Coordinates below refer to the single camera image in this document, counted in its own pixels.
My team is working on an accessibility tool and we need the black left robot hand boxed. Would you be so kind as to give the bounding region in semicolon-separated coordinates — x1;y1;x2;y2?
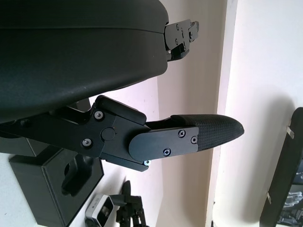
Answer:
0;0;245;173

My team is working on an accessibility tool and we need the black camera box base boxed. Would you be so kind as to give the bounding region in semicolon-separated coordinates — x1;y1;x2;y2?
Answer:
9;148;105;227

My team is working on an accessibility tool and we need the small silver depth camera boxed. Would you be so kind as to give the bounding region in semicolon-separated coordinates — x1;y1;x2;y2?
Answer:
85;193;116;227

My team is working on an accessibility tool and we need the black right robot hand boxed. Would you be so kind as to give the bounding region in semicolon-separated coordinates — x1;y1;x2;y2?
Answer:
110;180;149;227

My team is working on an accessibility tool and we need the black panel with metal clips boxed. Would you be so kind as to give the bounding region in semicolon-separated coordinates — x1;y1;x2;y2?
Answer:
259;106;303;227

